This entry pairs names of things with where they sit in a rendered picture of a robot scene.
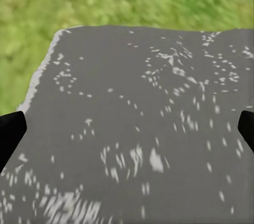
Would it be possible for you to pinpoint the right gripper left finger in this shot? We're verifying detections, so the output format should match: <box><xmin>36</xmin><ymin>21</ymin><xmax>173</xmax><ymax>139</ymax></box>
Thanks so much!
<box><xmin>0</xmin><ymin>111</ymin><xmax>27</xmax><ymax>173</ymax></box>

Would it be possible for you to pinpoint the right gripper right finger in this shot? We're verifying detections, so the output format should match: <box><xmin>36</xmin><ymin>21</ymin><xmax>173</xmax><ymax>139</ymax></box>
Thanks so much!
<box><xmin>238</xmin><ymin>110</ymin><xmax>254</xmax><ymax>152</ymax></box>

